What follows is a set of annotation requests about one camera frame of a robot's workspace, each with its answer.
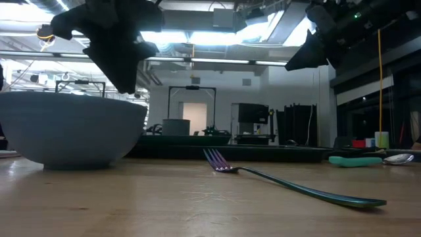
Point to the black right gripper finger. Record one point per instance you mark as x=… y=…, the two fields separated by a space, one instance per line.
x=310 y=52

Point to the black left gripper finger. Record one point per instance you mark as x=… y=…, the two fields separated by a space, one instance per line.
x=123 y=66

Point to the blue bowl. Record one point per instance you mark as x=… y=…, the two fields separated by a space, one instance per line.
x=65 y=131

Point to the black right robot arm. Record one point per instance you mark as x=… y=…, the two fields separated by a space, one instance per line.
x=378 y=13

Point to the dark green plastic tray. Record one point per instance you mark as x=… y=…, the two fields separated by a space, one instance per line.
x=263 y=154

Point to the black folding panels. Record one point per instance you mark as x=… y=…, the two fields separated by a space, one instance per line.
x=296 y=125

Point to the black monitor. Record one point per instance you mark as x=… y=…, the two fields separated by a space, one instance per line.
x=253 y=113

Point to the long ceiling light strip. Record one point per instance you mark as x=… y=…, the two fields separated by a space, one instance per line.
x=220 y=61

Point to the grey ceiling box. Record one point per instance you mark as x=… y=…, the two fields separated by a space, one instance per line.
x=223 y=18

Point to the red box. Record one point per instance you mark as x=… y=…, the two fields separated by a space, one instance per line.
x=358 y=143

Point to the white and green container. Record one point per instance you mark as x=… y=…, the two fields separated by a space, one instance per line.
x=381 y=140

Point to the iridescent metal fork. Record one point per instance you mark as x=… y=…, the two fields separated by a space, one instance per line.
x=218 y=163

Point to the black gantry frame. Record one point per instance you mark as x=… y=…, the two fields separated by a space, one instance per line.
x=80 y=82
x=192 y=88

